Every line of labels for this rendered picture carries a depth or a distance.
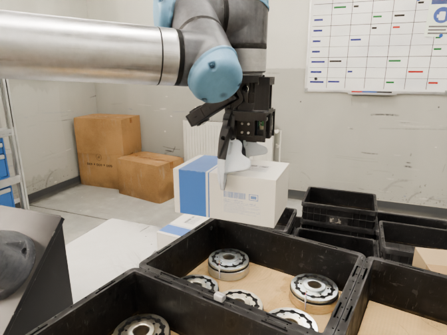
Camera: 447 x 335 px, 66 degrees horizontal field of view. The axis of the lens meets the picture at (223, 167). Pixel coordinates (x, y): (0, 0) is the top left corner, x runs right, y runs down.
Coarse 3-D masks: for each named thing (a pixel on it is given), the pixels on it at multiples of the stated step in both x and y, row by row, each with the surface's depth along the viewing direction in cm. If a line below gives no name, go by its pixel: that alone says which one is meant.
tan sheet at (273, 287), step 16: (192, 272) 86; (208, 272) 86; (256, 272) 86; (272, 272) 86; (224, 288) 80; (240, 288) 80; (256, 288) 80; (272, 288) 80; (288, 288) 80; (272, 304) 74; (288, 304) 74; (320, 320) 70
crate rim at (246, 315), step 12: (120, 276) 67; (144, 276) 68; (156, 276) 67; (108, 288) 64; (180, 288) 64; (84, 300) 60; (204, 300) 61; (216, 300) 60; (60, 312) 57; (72, 312) 58; (240, 312) 57; (48, 324) 55; (264, 324) 55; (276, 324) 55
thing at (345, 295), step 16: (208, 224) 91; (240, 224) 90; (176, 240) 82; (304, 240) 82; (160, 256) 76; (160, 272) 69; (352, 272) 69; (192, 288) 64; (352, 288) 64; (240, 304) 59; (336, 304) 59; (272, 320) 56; (288, 320) 56; (336, 320) 56
